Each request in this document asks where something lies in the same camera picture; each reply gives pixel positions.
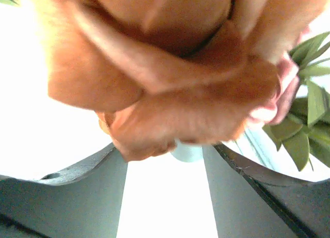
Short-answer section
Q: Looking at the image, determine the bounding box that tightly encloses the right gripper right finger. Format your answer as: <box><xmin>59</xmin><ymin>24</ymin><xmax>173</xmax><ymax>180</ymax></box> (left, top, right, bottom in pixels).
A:
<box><xmin>203</xmin><ymin>145</ymin><xmax>329</xmax><ymax>237</ymax></box>

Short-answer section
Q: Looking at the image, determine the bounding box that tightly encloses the rust orange rose stem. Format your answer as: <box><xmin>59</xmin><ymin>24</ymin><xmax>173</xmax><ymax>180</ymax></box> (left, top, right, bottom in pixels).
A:
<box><xmin>30</xmin><ymin>0</ymin><xmax>329</xmax><ymax>161</ymax></box>

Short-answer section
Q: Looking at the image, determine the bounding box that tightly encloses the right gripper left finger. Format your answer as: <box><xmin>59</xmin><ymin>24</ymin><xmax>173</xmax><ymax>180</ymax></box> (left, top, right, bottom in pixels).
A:
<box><xmin>1</xmin><ymin>145</ymin><xmax>127</xmax><ymax>237</ymax></box>

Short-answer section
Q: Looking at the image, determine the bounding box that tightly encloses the mauve rose stem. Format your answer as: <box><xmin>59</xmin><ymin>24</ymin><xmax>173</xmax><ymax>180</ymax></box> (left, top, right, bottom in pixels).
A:
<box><xmin>263</xmin><ymin>32</ymin><xmax>329</xmax><ymax>171</ymax></box>

